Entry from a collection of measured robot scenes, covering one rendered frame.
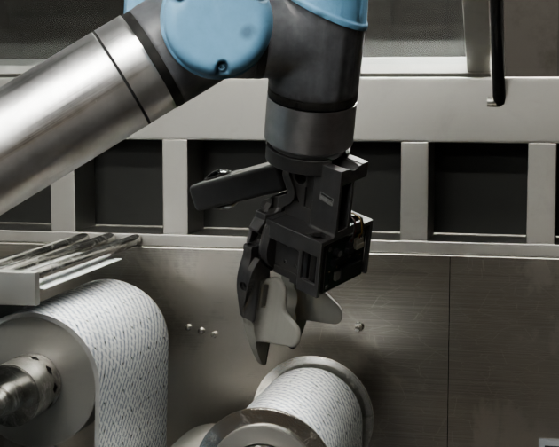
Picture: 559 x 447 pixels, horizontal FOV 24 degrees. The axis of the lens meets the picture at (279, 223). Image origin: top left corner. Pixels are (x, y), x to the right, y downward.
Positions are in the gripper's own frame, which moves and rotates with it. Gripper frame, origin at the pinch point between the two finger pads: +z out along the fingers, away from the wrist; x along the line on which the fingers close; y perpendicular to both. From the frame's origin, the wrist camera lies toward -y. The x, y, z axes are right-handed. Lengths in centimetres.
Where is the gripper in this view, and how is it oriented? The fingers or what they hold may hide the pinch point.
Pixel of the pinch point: (271, 340)
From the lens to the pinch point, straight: 118.9
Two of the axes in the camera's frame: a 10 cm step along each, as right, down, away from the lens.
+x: 6.5, -2.8, 7.0
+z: -0.7, 9.0, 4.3
